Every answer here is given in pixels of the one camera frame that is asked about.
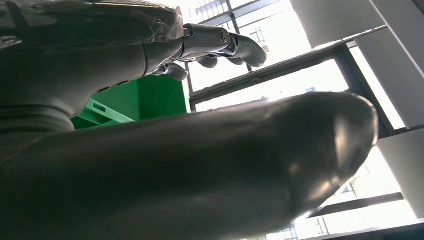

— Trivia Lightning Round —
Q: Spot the dark window frame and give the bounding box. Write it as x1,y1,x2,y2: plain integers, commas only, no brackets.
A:
183,0,407,240

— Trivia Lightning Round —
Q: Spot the green plastic crate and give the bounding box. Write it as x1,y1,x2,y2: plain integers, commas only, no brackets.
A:
70,75,188,130

